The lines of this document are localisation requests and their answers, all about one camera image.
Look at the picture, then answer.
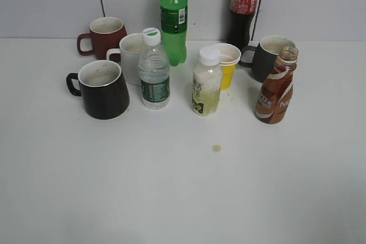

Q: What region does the black mug white interior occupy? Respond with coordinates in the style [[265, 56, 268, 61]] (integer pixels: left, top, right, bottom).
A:
[[66, 60, 130, 120]]

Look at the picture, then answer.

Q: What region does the brown coffee bottle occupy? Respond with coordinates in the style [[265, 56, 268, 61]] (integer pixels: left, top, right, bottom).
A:
[[255, 46, 299, 124]]

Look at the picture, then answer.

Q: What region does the yellow paper cup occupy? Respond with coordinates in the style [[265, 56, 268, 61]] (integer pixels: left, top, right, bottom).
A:
[[221, 64, 237, 90]]

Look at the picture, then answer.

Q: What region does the white paper cup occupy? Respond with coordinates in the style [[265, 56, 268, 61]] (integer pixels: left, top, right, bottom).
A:
[[212, 43, 241, 66]]

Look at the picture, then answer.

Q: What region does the pale juice bottle white cap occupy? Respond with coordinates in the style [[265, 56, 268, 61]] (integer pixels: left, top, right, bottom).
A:
[[192, 46, 223, 117]]

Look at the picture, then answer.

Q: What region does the clear water bottle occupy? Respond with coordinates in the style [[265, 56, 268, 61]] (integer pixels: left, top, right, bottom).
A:
[[138, 27, 170, 110]]

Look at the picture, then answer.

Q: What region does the dark grey mug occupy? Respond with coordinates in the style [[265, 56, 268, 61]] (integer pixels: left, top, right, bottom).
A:
[[238, 35, 295, 82]]

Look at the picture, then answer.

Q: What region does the green soda bottle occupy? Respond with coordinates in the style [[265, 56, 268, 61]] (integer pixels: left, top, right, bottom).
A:
[[160, 0, 188, 66]]

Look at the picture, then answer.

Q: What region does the red mug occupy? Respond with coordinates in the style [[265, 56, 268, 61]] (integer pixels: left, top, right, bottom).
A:
[[77, 17, 127, 59]]

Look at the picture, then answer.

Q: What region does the cola bottle red label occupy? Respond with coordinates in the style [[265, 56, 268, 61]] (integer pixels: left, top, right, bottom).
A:
[[226, 0, 258, 49]]

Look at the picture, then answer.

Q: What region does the black wall cable right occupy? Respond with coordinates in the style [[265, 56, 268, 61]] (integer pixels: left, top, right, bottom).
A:
[[250, 0, 269, 42]]

